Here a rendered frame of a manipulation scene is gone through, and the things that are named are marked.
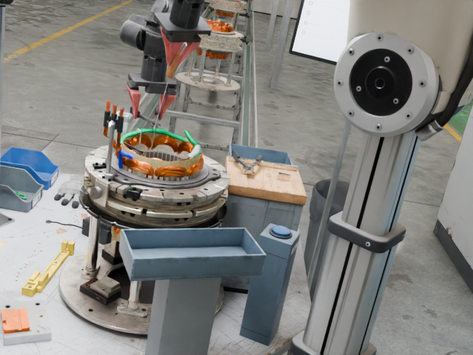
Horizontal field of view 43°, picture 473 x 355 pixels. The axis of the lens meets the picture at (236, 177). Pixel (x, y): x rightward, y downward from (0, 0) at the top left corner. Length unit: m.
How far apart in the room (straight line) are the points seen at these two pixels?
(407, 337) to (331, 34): 1.52
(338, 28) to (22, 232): 1.28
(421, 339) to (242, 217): 1.81
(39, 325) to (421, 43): 0.91
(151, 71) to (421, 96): 0.69
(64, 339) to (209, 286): 0.35
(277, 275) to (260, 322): 0.12
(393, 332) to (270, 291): 1.81
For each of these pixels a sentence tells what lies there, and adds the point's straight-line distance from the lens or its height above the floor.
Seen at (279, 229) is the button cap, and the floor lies 1.04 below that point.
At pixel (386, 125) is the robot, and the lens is 0.91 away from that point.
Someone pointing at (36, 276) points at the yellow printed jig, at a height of 0.80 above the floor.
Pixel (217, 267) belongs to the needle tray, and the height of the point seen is 1.04.
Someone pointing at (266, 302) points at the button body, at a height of 0.88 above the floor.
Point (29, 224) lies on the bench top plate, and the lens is 1.75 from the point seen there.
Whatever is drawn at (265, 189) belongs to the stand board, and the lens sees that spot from 1.42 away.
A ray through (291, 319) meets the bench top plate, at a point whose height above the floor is 0.78.
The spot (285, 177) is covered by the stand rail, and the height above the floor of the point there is 1.07.
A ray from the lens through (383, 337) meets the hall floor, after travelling 3.02.
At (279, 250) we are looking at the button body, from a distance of 1.27.
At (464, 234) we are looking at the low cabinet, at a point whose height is 0.22.
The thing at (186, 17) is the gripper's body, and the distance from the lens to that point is 1.20.
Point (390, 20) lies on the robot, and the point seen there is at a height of 1.52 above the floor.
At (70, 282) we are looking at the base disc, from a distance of 1.46.
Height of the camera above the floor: 1.58
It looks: 21 degrees down
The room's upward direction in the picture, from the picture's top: 10 degrees clockwise
